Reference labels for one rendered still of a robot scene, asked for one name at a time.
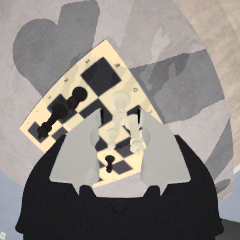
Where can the white chess piece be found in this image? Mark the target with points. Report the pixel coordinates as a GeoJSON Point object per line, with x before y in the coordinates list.
{"type": "Point", "coordinates": [135, 142]}
{"type": "Point", "coordinates": [121, 101]}

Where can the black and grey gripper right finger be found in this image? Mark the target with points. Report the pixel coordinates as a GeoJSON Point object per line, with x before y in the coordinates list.
{"type": "Point", "coordinates": [171, 164]}

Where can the white pawn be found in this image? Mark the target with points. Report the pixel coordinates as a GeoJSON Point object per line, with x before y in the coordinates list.
{"type": "Point", "coordinates": [112, 134]}

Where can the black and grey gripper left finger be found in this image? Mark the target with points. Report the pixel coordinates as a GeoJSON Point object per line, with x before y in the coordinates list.
{"type": "Point", "coordinates": [70, 162]}

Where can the cream and black chessboard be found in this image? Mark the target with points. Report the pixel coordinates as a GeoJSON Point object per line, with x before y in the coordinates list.
{"type": "Point", "coordinates": [102, 73]}

